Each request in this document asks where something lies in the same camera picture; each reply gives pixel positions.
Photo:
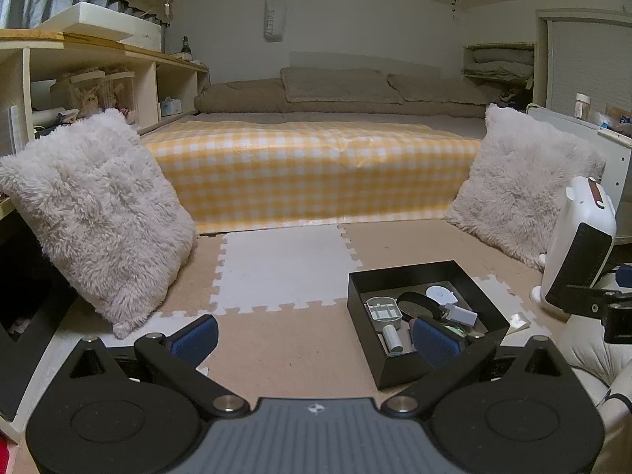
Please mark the clear container with plush rabbit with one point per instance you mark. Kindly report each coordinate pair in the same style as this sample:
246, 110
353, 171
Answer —
88, 94

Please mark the clear plastic wrapper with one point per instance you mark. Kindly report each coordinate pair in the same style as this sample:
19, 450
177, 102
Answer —
517, 323

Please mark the red plastic bin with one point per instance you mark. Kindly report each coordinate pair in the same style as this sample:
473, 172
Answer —
7, 459

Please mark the wooden shelf unit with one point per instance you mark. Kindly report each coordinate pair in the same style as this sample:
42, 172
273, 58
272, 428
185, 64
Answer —
74, 44

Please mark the black cardboard box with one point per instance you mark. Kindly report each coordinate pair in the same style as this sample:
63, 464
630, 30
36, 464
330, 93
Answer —
395, 370

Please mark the white padded cushion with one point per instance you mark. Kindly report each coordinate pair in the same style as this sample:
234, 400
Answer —
592, 365

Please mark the fluffy white pillow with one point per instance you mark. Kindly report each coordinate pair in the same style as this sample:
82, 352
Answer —
98, 217
518, 182

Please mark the tissue box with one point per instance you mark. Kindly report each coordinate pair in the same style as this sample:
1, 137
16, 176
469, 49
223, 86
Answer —
170, 107

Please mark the dark clothes pile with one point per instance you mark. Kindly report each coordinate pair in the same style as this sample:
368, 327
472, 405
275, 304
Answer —
513, 98

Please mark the black storage cabinet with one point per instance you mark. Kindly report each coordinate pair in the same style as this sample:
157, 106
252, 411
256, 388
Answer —
19, 306

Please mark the yellow checkered bed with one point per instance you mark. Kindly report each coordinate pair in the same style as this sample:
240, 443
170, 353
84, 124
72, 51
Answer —
306, 173

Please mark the clear plastic container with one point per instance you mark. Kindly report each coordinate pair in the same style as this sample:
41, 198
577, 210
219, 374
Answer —
121, 91

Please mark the black round compact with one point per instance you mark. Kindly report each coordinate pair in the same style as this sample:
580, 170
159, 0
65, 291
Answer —
417, 306

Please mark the white fan heater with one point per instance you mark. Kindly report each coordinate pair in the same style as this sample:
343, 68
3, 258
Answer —
568, 247

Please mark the white flat box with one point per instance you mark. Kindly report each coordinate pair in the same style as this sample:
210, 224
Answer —
94, 17

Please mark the white charger adapter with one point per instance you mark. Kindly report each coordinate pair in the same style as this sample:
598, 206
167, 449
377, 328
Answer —
459, 315

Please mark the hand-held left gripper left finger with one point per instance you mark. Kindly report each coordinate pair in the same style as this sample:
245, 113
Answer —
195, 340

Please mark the green glass bottle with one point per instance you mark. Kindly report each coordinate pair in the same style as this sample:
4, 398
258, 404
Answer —
186, 47

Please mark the white jar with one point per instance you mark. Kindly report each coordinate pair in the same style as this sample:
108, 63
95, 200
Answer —
582, 106

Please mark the white hanging bag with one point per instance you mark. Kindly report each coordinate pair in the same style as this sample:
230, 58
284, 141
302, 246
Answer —
274, 17

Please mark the white door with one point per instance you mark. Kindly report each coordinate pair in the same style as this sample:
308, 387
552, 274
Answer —
582, 59

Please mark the white tape measure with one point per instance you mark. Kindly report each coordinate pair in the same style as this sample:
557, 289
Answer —
441, 295

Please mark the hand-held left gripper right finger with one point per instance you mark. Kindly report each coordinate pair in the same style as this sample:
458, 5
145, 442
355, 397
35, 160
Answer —
437, 341

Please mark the beige duvet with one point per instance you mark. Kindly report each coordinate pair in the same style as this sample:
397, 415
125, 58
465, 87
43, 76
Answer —
237, 98

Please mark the green round compact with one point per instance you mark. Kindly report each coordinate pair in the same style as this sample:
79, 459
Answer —
456, 331

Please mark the small white cylinder tube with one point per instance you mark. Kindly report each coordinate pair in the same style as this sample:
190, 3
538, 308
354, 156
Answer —
391, 339

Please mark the folded beige bedding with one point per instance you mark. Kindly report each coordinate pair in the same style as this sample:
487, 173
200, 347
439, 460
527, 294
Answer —
498, 64

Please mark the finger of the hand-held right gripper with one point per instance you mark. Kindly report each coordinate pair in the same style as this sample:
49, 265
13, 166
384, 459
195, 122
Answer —
617, 328
587, 298

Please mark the beige foam mat tile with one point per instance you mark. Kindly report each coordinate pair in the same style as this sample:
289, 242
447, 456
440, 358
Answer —
419, 242

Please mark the beige bed pillow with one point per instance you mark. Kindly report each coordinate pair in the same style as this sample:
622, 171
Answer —
434, 89
335, 84

